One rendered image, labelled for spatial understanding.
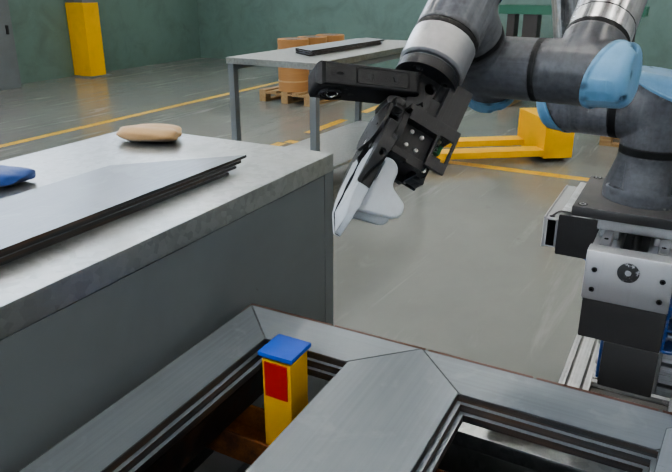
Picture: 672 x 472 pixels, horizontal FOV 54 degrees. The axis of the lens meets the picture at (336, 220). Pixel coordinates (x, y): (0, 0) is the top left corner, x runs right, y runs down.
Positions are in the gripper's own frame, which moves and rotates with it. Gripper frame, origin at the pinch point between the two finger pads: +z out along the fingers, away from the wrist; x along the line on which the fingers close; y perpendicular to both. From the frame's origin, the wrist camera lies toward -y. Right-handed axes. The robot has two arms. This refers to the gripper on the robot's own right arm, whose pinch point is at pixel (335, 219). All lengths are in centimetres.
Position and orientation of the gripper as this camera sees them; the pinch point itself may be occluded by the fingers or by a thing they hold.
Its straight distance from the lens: 65.3
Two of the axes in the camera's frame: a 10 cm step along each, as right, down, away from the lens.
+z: -4.2, 8.5, -3.1
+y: 8.5, 4.9, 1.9
